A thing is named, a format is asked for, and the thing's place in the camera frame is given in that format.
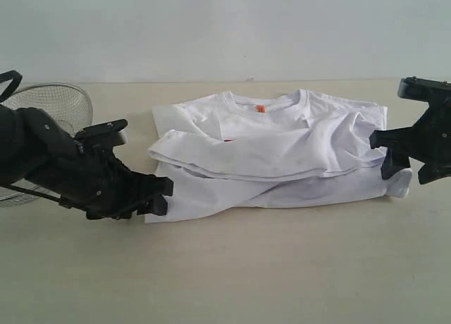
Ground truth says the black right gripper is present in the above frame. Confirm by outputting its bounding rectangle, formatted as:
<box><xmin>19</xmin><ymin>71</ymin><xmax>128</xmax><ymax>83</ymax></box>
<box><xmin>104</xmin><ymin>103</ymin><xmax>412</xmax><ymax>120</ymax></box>
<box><xmin>369</xmin><ymin>101</ymin><xmax>450</xmax><ymax>185</ymax></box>

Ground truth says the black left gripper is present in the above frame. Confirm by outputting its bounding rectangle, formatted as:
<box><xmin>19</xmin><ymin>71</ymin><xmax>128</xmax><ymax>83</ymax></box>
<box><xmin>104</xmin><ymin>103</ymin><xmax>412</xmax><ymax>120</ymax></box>
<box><xmin>25</xmin><ymin>142</ymin><xmax>174</xmax><ymax>220</ymax></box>

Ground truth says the white t-shirt red lettering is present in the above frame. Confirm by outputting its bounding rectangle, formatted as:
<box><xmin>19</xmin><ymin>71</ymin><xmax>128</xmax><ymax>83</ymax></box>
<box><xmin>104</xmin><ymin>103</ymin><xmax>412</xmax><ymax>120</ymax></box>
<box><xmin>145</xmin><ymin>89</ymin><xmax>413</xmax><ymax>223</ymax></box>

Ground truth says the round metal mesh basket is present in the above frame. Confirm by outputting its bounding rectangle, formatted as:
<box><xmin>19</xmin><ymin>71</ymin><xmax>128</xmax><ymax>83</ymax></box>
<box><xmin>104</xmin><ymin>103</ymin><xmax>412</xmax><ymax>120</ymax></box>
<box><xmin>1</xmin><ymin>83</ymin><xmax>93</xmax><ymax>208</ymax></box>

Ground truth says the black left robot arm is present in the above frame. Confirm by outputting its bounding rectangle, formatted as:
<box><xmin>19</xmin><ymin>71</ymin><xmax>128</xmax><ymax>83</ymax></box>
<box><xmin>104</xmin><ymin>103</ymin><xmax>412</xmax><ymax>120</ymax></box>
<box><xmin>1</xmin><ymin>106</ymin><xmax>173</xmax><ymax>220</ymax></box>

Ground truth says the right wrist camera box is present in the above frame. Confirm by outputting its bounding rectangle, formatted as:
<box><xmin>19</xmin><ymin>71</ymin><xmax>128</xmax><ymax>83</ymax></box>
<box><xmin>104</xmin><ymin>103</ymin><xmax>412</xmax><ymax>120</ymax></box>
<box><xmin>397</xmin><ymin>77</ymin><xmax>450</xmax><ymax>106</ymax></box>

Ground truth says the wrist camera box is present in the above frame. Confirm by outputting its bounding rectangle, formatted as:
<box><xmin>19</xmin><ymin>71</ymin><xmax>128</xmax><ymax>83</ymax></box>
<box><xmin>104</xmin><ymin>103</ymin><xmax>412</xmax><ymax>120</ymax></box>
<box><xmin>75</xmin><ymin>119</ymin><xmax>128</xmax><ymax>149</ymax></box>
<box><xmin>397</xmin><ymin>77</ymin><xmax>450</xmax><ymax>106</ymax></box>

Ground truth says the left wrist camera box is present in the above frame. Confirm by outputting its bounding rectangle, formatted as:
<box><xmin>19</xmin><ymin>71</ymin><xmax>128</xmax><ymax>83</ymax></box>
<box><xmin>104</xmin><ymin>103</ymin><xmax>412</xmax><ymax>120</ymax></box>
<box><xmin>75</xmin><ymin>119</ymin><xmax>128</xmax><ymax>149</ymax></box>

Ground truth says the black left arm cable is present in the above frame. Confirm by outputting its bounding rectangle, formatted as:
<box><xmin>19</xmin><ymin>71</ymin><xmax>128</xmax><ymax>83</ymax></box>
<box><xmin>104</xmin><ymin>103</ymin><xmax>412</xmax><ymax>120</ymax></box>
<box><xmin>0</xmin><ymin>70</ymin><xmax>85</xmax><ymax>209</ymax></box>

